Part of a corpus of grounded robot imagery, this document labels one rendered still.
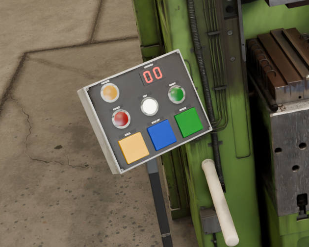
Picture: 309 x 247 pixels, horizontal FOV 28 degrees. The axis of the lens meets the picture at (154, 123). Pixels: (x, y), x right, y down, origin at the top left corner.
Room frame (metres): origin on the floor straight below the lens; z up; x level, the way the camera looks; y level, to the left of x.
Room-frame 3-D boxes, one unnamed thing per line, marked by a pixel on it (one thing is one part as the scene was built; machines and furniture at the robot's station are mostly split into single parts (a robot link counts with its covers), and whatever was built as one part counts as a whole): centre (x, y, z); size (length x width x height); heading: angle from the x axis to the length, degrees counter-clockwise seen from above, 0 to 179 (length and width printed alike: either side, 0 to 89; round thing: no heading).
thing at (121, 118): (1.59, 0.10, 1.09); 0.05 x 0.03 x 0.04; 90
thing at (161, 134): (1.60, -0.01, 1.01); 0.07 x 0.05 x 0.07; 115
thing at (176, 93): (1.68, -0.09, 1.09); 0.05 x 0.03 x 0.04; 90
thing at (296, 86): (2.01, -0.52, 0.96); 0.42 x 0.20 x 0.09; 0
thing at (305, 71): (2.01, -0.54, 0.99); 0.42 x 0.05 x 0.01; 0
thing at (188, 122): (1.64, -0.10, 1.01); 0.07 x 0.05 x 0.07; 115
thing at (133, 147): (1.55, 0.08, 1.01); 0.07 x 0.05 x 0.07; 115
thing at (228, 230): (1.70, -0.18, 0.62); 0.44 x 0.05 x 0.05; 0
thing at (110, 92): (1.63, 0.11, 1.16); 0.05 x 0.03 x 0.04; 90
